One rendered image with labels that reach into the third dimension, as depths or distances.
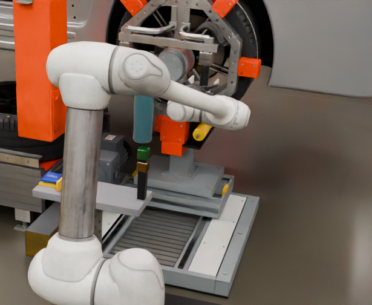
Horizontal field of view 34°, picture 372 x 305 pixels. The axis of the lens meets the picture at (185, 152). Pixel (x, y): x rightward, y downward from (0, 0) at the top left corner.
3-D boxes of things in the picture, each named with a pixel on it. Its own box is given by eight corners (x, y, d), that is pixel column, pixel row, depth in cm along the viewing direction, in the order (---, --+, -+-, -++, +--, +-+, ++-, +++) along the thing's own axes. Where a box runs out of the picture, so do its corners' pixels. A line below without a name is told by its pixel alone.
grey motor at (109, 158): (139, 189, 322) (141, 126, 308) (109, 226, 284) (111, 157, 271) (107, 183, 326) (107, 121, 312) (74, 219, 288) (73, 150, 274)
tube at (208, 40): (221, 36, 261) (224, 11, 257) (212, 45, 243) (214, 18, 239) (182, 31, 264) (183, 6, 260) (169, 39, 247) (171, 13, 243)
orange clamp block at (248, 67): (239, 71, 272) (259, 74, 270) (236, 75, 264) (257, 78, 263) (241, 56, 269) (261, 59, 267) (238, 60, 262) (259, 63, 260)
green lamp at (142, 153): (150, 157, 226) (150, 147, 224) (146, 161, 222) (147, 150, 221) (140, 155, 227) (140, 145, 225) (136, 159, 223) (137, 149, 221)
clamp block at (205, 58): (215, 61, 251) (216, 48, 249) (210, 66, 243) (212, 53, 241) (203, 59, 253) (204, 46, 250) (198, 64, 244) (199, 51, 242)
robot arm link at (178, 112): (172, 110, 227) (206, 117, 225) (159, 123, 214) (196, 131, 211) (176, 83, 223) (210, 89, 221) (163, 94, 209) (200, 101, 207)
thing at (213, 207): (232, 190, 328) (234, 173, 324) (218, 221, 295) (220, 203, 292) (144, 174, 338) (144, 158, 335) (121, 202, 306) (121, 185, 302)
